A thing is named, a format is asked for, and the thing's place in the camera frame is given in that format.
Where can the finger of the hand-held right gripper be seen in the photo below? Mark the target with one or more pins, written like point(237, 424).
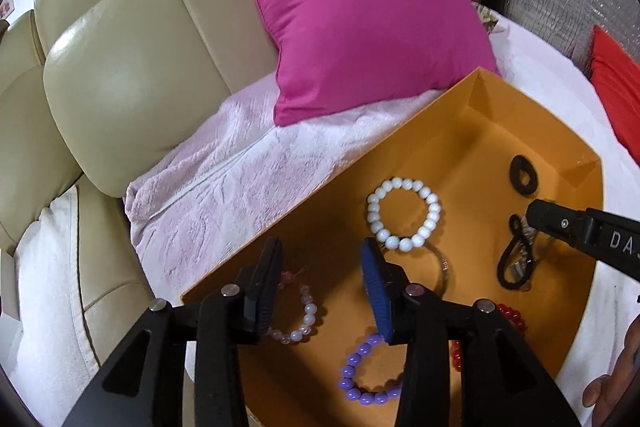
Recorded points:
point(560, 222)

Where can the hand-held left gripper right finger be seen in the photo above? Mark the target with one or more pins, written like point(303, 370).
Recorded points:
point(376, 292)

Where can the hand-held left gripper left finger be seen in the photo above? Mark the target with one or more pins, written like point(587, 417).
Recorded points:
point(267, 287)

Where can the orange cardboard box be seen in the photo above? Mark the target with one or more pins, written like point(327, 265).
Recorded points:
point(475, 142)

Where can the person's right hand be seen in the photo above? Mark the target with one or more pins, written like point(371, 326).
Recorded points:
point(622, 387)

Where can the black hair scrunchie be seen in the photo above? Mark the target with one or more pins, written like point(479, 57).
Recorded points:
point(515, 182)

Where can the pale pink blanket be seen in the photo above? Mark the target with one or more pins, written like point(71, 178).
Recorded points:
point(225, 187)

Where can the red pillow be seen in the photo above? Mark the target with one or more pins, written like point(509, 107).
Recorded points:
point(620, 97)

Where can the white towel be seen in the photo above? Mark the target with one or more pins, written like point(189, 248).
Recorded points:
point(50, 307)

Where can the beige leather sofa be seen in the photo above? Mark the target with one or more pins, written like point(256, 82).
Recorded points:
point(125, 82)

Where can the pink pillow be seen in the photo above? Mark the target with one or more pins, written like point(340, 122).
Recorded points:
point(360, 7)

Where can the small wall picture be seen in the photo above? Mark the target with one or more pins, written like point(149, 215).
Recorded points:
point(6, 5)

